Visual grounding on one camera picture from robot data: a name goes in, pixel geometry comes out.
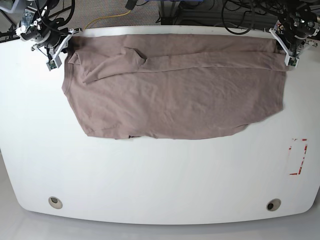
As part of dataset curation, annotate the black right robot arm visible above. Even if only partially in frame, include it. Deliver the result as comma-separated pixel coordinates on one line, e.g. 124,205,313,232
15,0,82,70

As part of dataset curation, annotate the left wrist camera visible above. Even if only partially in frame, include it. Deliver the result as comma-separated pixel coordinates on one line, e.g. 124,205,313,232
284,55,300,68

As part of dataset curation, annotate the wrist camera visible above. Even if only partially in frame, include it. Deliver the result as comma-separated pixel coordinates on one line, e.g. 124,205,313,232
284,55,300,68
46,57,62,71

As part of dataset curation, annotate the mauve T-shirt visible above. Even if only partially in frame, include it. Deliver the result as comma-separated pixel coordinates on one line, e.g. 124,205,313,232
62,34,289,140

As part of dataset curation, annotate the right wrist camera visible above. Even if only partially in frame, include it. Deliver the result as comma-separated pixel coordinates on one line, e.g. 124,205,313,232
46,57,62,71

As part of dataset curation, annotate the red tape rectangle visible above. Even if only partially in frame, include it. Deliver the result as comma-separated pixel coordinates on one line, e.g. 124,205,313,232
286,138,308,176

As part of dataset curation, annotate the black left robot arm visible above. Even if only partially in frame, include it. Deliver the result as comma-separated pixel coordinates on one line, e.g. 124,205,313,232
269,0,320,68

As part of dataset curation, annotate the table grommet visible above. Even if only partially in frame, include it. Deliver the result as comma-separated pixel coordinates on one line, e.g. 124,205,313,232
48,196,63,210
266,198,282,212

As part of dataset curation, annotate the left table grommet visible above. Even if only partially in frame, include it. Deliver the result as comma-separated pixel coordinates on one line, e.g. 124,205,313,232
48,196,63,210

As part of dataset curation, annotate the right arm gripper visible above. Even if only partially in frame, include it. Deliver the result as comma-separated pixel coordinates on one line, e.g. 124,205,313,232
31,27,83,62

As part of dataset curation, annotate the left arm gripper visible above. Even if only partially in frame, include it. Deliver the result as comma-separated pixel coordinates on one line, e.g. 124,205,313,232
268,28,318,58

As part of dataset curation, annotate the right table grommet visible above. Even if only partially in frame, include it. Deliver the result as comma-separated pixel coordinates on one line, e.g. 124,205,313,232
266,198,282,212

